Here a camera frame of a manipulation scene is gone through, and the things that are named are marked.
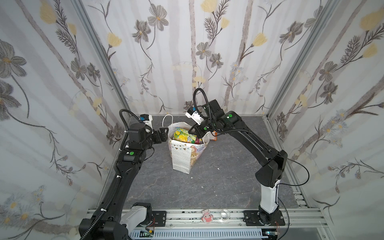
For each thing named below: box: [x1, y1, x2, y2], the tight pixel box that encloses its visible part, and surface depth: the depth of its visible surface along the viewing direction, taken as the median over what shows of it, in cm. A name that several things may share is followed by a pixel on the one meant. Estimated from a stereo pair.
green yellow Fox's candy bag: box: [173, 127, 197, 144], surface depth 78 cm
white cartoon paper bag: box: [162, 114, 210, 174], surface depth 80 cm
